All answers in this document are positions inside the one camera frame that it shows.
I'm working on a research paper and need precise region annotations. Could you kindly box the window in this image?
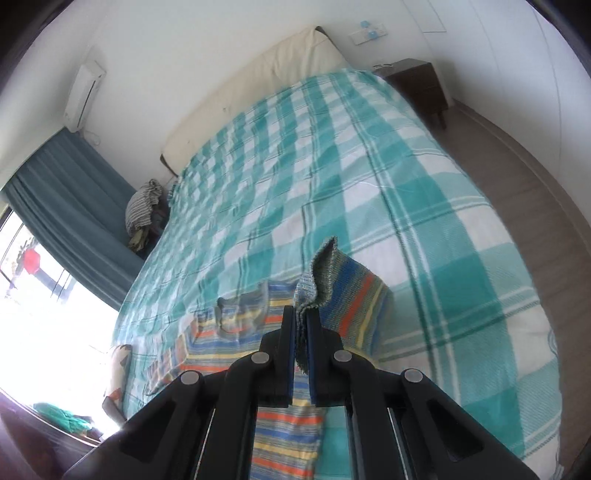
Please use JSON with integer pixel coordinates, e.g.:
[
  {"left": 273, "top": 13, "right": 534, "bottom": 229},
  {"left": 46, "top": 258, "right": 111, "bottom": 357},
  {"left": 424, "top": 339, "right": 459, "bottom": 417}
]
[{"left": 0, "top": 208, "right": 121, "bottom": 416}]

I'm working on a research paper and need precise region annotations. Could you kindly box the teal curtain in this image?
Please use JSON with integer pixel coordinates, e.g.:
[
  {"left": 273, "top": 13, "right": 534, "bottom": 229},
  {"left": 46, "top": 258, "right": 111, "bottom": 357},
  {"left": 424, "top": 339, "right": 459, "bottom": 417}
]
[{"left": 2, "top": 129, "right": 146, "bottom": 312}]

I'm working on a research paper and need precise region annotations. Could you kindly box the wall switch panel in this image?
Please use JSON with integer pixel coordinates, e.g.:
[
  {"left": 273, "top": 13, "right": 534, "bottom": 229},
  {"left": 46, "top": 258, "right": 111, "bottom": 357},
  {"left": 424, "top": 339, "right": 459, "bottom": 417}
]
[{"left": 348, "top": 19, "right": 389, "bottom": 44}]

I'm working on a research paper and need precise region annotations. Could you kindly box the white air conditioner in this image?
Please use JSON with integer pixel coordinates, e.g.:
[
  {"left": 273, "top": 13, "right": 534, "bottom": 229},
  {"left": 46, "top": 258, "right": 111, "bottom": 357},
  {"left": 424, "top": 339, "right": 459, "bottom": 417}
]
[{"left": 64, "top": 59, "right": 108, "bottom": 132}]

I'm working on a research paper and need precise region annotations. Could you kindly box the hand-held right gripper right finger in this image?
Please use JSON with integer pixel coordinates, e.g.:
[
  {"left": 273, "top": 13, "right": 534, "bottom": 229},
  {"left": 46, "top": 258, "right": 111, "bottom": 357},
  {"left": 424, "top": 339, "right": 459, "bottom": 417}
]
[{"left": 306, "top": 310, "right": 541, "bottom": 480}]

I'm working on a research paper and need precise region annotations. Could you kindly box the bed with teal plaid cover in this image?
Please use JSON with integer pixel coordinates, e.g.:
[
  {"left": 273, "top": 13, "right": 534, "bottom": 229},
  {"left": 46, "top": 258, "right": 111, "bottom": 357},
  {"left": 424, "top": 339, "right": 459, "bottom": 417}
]
[{"left": 111, "top": 68, "right": 564, "bottom": 480}]

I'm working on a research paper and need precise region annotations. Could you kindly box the dark wooden nightstand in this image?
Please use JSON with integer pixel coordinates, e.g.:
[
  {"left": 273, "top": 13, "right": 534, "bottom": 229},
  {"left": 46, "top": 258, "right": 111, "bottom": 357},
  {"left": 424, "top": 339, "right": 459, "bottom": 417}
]
[{"left": 373, "top": 58, "right": 451, "bottom": 130}]

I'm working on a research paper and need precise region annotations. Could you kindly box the cream padded headboard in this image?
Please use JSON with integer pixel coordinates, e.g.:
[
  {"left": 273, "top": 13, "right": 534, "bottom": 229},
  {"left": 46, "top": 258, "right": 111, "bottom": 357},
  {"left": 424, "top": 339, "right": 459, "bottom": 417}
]
[{"left": 159, "top": 25, "right": 349, "bottom": 178}]

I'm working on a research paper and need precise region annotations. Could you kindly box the teal cloth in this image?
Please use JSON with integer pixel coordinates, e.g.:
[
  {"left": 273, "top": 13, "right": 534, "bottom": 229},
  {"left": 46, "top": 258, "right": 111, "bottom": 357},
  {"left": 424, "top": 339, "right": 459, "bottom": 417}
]
[{"left": 32, "top": 401, "right": 93, "bottom": 435}]

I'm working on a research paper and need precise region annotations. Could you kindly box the patterned cream pillow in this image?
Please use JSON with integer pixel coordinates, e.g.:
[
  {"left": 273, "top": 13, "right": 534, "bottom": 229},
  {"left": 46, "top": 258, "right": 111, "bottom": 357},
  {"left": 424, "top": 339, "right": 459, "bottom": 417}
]
[{"left": 102, "top": 344, "right": 134, "bottom": 402}]

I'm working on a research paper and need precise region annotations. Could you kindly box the pile of checked clothes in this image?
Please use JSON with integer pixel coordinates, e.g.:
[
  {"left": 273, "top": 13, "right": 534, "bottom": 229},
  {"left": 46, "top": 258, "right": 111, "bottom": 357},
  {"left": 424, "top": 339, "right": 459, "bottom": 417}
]
[{"left": 126, "top": 179, "right": 164, "bottom": 232}]

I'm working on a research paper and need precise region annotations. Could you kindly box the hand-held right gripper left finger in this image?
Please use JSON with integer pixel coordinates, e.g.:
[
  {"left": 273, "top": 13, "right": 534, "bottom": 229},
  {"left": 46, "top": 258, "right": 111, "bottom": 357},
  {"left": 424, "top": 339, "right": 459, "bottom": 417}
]
[{"left": 60, "top": 305, "right": 296, "bottom": 480}]

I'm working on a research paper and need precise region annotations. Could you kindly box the striped knit short-sleeve sweater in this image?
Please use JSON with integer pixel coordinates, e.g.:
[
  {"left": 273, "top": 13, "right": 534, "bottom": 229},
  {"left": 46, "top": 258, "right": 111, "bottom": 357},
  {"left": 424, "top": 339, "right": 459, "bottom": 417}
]
[{"left": 145, "top": 236, "right": 393, "bottom": 480}]

